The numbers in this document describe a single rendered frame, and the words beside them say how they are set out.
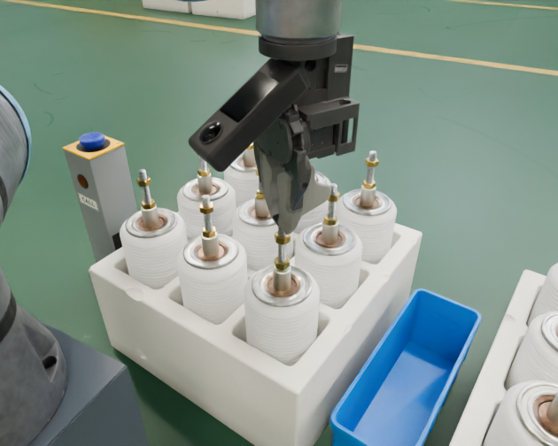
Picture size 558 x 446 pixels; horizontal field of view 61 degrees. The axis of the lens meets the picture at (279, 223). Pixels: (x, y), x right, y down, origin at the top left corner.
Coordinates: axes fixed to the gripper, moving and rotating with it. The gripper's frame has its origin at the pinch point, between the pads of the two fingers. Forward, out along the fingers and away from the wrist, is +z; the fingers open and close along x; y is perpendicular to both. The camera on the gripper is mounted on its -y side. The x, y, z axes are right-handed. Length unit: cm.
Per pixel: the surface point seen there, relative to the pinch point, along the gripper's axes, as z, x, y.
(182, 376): 29.2, 8.7, -12.1
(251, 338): 16.4, -0.3, -4.4
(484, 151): 35, 44, 99
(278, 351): 16.5, -3.8, -2.4
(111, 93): 35, 155, 13
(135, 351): 31.2, 18.8, -16.7
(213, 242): 7.4, 9.7, -4.4
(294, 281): 9.8, -0.1, 2.1
